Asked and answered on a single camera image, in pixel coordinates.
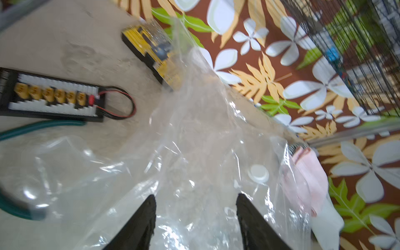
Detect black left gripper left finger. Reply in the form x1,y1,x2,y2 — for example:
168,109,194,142
103,194,156,250

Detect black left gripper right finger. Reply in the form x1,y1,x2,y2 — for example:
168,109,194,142
236,194,291,250

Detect pink towel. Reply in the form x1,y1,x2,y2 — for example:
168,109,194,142
283,146,329,217

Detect clear plastic vacuum bag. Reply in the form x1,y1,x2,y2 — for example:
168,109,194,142
1,19,311,250

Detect white vacuum bag valve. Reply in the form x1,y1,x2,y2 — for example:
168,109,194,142
248,164,269,183

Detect white folded towel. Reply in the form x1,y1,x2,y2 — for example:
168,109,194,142
311,196,344,250

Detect black parallel charging board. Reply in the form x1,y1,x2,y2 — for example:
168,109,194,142
1,68,136,123

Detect yellow black screwdriver bit case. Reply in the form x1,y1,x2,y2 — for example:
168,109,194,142
121,22,182,91

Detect green handled pliers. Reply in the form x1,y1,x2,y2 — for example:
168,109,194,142
1,120,87,221

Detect black wire basket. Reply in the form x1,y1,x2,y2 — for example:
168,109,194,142
283,1,400,117

